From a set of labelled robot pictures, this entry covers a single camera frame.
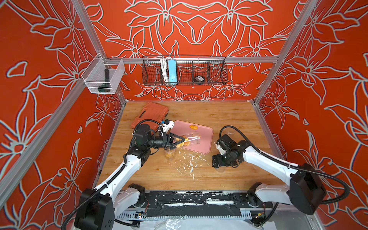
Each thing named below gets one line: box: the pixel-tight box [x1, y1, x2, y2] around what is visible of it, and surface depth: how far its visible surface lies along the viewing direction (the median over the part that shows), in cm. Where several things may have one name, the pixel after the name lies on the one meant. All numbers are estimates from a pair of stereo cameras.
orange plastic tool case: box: [130, 102, 169, 132], surface depth 109 cm
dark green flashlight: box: [97, 68, 111, 93], surface depth 81 cm
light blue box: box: [168, 59, 178, 83], surface depth 92 cm
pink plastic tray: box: [172, 120, 214, 155], surface depth 103 cm
